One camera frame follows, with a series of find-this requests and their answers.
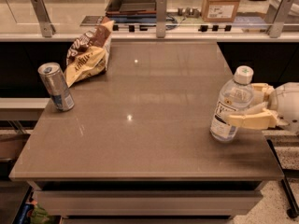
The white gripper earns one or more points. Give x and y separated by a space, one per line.
288 106

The clear plastic tea bottle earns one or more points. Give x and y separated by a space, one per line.
235 95

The silver blue redbull can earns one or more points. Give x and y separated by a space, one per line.
53 79

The cardboard box with label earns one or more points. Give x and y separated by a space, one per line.
219 10

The table drawer front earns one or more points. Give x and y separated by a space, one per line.
148 203

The brown open tray box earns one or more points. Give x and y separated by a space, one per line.
127 7

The brown yellow chip bag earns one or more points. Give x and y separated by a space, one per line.
89 54

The blue green items under table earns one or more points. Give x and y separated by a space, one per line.
33 213

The right metal glass bracket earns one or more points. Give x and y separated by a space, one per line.
277 25

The metal glass bracket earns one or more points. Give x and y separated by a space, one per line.
46 26
277 25
161 6

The middle metal glass bracket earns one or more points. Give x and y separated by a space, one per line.
161 6

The left metal glass bracket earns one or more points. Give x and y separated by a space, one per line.
46 26

